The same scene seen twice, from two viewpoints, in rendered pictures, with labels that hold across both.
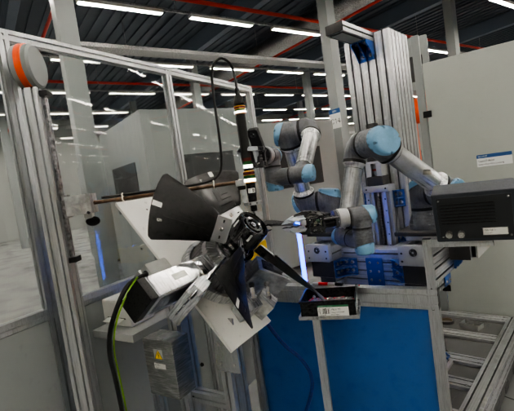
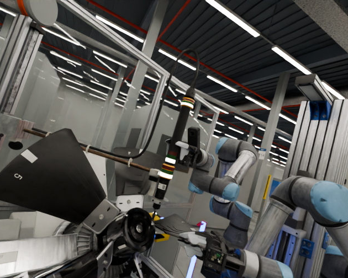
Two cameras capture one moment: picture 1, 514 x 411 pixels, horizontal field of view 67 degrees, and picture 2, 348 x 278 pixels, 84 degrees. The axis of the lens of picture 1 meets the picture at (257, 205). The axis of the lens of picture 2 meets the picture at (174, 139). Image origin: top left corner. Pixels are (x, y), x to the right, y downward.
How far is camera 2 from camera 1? 0.82 m
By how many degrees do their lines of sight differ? 14
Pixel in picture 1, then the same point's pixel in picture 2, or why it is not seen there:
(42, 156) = (4, 73)
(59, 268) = not seen: outside the picture
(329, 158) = (249, 174)
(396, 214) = (298, 262)
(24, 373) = not seen: outside the picture
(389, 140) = (342, 205)
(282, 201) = not seen: hidden behind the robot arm
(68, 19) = (148, 52)
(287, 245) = (204, 212)
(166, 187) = (56, 142)
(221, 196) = (135, 176)
